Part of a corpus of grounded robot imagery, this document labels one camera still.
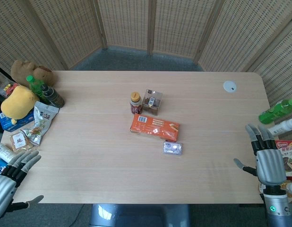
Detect white table grommet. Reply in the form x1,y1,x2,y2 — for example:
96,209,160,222
223,80,238,93

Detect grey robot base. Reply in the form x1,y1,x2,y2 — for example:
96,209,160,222
88,203,191,227

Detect green soda bottle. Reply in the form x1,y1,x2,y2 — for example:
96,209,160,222
258,99,292,124

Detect woven bamboo folding screen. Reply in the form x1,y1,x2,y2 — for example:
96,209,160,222
0,0,292,119

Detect small orange snack packet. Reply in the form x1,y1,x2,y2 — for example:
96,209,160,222
9,132,31,152

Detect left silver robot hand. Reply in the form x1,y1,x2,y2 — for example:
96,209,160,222
0,150,44,221

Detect brown plush toy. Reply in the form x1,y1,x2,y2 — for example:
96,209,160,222
10,60,55,87

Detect dark bottle black cap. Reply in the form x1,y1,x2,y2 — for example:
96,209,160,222
41,84,65,108

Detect yellow plush toy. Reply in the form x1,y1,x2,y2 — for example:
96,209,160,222
0,85,39,124

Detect green bottle green cap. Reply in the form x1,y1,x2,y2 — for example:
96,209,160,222
26,75,48,103

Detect red cereal box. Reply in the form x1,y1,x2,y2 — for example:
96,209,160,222
275,140,292,183

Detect clear bag nut snacks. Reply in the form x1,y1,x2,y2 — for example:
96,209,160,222
20,126,48,145

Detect white tube bottle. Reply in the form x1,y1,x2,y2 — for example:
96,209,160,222
0,142,17,164

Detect clear box brown snacks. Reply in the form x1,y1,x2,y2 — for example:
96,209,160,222
142,88,163,116

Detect red small package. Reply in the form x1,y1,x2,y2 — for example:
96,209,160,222
3,82,21,97

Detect white cap yellow bottle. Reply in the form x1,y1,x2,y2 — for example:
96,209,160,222
280,181,292,204

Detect brown drink bottle yellow cap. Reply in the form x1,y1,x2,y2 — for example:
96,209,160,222
129,91,143,115

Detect orange snack box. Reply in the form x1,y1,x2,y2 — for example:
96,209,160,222
129,113,180,140

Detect silver green snack bag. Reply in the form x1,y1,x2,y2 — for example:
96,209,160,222
33,101,60,133

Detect white plastic bottle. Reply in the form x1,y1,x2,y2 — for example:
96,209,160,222
266,118,292,137

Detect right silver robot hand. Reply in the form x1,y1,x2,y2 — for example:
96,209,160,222
233,123,287,186

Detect blue tissue box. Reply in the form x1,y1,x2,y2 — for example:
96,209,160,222
0,109,36,131

